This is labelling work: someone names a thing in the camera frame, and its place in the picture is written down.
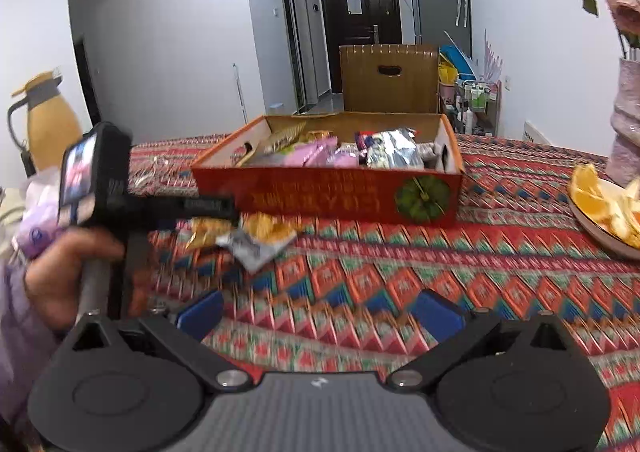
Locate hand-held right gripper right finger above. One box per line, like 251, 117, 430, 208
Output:
386, 288, 585, 392

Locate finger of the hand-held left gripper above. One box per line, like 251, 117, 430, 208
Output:
127, 195, 242, 229

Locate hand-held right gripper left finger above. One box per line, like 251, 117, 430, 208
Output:
59, 288, 257, 390

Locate small orange biscuit packet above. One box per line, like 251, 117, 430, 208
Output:
216, 212, 299, 274
186, 215, 237, 250

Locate red cardboard box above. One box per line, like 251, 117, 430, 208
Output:
190, 112, 465, 229

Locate pink snack packet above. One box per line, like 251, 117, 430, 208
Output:
282, 139, 362, 168

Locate pile of snack packets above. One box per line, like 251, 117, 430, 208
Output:
235, 122, 451, 171

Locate red silver foil packet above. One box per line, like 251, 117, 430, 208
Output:
355, 129, 427, 169

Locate person's left forearm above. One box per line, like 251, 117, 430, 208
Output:
0, 259, 68, 439

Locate person's left hand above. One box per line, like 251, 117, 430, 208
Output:
22, 226, 128, 333

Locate yellow thermos jug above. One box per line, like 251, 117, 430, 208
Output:
7, 67, 85, 174

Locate purple tissue pack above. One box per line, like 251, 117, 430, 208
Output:
12, 166, 67, 259

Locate white mop pole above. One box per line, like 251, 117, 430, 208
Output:
231, 63, 249, 126

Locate storage cart with bottles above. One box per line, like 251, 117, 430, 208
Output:
452, 79, 502, 136

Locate dark entrance door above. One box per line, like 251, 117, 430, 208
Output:
319, 0, 404, 94

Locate wooden chair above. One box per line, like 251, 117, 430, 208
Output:
339, 44, 442, 114

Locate pink ceramic vase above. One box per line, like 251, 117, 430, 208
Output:
605, 57, 640, 189

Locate grey refrigerator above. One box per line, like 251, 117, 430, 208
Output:
407, 0, 474, 64

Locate white wall fixture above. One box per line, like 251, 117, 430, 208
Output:
522, 119, 554, 146

